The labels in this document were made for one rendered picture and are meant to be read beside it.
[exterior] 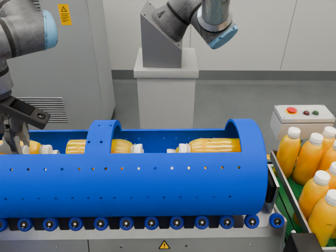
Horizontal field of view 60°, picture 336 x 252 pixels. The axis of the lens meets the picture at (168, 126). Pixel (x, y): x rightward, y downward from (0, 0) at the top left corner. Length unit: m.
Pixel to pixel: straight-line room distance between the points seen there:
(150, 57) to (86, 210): 0.86
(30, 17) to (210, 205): 0.64
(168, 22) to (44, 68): 1.38
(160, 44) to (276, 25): 2.48
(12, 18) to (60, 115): 2.02
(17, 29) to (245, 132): 0.61
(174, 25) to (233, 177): 0.88
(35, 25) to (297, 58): 3.52
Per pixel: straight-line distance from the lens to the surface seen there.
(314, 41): 4.00
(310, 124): 1.22
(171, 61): 1.46
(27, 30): 0.77
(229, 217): 0.92
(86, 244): 0.99
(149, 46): 1.44
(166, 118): 1.60
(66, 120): 2.77
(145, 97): 1.53
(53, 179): 0.80
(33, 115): 0.81
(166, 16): 1.45
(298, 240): 0.90
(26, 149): 0.92
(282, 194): 1.14
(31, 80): 2.67
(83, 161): 0.77
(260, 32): 3.73
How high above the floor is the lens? 1.70
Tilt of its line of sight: 35 degrees down
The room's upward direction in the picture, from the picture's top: straight up
